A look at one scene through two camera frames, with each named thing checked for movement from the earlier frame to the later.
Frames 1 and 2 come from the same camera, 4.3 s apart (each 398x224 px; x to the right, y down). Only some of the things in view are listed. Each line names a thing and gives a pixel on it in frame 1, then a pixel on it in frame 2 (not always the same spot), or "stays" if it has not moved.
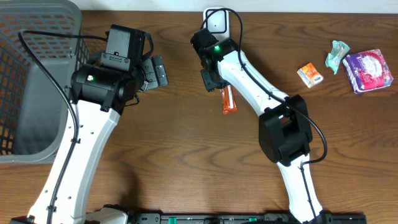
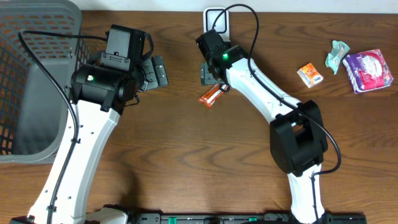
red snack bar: (229, 102) -> (212, 94)
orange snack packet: (310, 75) stays
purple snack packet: (367, 70) stays
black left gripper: (154, 76) stays
